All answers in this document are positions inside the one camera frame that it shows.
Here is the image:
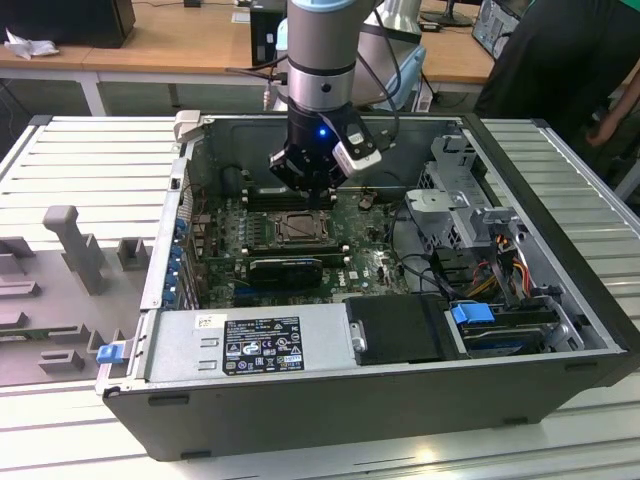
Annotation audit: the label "metal socket cover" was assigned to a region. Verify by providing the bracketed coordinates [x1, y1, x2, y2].
[273, 212, 334, 245]

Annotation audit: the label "silver CPU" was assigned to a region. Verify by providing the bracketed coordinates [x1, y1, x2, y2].
[284, 217, 321, 239]

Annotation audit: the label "CPU socket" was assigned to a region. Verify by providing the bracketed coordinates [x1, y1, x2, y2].
[272, 210, 335, 247]

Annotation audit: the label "black RAM slot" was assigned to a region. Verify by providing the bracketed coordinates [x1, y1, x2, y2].
[247, 198, 338, 212]
[248, 188, 337, 201]

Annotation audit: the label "green motherboard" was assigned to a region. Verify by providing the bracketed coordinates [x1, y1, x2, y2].
[197, 192, 416, 309]

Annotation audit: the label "black cylindrical component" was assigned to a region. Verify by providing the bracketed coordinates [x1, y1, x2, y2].
[221, 166, 245, 197]

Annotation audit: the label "black graphics card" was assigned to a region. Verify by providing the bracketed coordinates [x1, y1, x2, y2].
[248, 257, 324, 289]

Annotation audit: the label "grey metal drive cage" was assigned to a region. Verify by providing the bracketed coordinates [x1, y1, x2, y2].
[403, 132, 532, 252]

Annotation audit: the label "small black PC tower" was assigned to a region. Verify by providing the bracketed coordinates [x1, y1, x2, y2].
[249, 0, 290, 69]

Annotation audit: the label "black plastic shroud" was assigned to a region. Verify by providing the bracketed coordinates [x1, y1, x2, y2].
[344, 294, 454, 366]

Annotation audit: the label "wooden desk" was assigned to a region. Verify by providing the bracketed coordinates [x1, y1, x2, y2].
[0, 0, 499, 117]

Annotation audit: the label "hard disk in blue carrier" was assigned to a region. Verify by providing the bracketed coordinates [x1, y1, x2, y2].
[448, 301, 547, 359]

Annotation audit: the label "black monitor stand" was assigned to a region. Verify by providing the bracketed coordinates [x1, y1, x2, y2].
[419, 0, 474, 29]

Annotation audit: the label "grey power supply unit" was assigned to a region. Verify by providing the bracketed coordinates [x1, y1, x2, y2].
[144, 304, 359, 384]

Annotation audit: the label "black open PC case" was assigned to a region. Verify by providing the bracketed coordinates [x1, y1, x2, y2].
[94, 110, 640, 462]

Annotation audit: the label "black PC tower open side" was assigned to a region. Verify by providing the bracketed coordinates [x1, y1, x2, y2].
[471, 0, 516, 60]

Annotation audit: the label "grey parts rack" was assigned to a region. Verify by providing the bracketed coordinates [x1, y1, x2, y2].
[0, 204, 152, 387]

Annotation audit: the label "person in dark clothes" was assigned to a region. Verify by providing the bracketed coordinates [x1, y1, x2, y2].
[471, 0, 640, 194]

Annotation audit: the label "large black box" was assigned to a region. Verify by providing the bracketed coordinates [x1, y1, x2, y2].
[0, 0, 137, 50]

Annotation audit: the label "crumpled white paper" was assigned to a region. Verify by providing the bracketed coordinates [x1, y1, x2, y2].
[3, 27, 61, 61]

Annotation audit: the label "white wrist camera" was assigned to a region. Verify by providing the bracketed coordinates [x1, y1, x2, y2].
[331, 110, 383, 177]

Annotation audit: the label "black cable loop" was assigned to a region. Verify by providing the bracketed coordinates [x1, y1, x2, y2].
[391, 207, 451, 297]

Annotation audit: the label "silver case release handle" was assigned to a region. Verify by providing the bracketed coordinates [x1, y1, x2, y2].
[171, 110, 202, 147]

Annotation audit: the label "orange and yellow wires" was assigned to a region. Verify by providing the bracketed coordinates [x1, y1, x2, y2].
[469, 234, 532, 301]

